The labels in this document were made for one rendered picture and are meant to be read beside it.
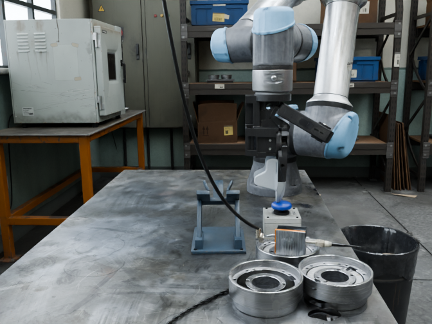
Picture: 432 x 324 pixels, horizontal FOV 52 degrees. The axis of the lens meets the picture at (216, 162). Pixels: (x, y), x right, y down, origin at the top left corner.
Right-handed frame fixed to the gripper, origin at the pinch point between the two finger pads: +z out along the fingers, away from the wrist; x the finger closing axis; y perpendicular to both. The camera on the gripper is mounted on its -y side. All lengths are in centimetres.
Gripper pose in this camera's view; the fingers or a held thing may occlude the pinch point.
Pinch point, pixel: (281, 195)
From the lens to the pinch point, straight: 89.4
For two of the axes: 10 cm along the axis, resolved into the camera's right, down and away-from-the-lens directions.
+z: 0.1, 9.8, 2.0
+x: -0.6, 2.0, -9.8
